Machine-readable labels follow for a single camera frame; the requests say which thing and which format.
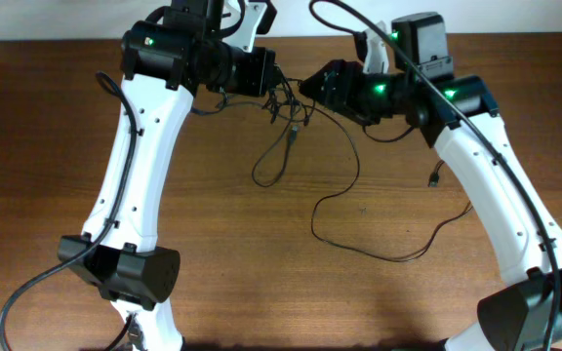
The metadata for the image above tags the thin black usb cable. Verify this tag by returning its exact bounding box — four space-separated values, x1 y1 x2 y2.
304 97 473 263

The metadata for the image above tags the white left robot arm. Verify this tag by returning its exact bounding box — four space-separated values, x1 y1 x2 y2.
58 1 276 350

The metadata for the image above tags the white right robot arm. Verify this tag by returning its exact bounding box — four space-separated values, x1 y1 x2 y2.
300 12 562 350

